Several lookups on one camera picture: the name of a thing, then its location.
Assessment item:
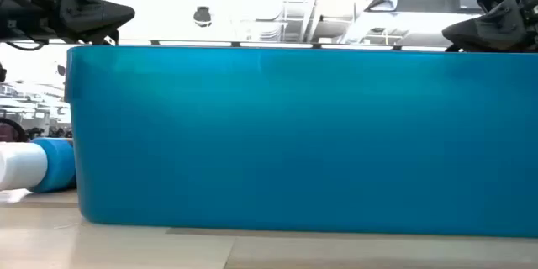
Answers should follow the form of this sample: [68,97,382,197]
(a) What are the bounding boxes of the blue plastic bin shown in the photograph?
[64,45,538,239]

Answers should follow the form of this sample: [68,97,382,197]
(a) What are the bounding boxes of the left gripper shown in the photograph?
[0,0,136,47]

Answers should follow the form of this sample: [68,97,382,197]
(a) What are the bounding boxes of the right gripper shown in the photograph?
[440,0,538,53]

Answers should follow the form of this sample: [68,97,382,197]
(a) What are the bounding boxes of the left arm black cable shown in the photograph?
[3,40,48,52]

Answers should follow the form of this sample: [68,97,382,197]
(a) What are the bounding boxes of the horizontal rail black clips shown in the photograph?
[0,38,538,52]

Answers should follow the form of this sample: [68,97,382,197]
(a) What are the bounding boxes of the dark hanging ceiling fixture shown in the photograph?
[193,6,213,29]

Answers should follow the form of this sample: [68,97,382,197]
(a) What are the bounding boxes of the dark round object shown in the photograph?
[0,117,29,143]

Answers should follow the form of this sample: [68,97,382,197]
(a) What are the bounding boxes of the blue paint bottle white cap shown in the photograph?
[0,136,77,194]

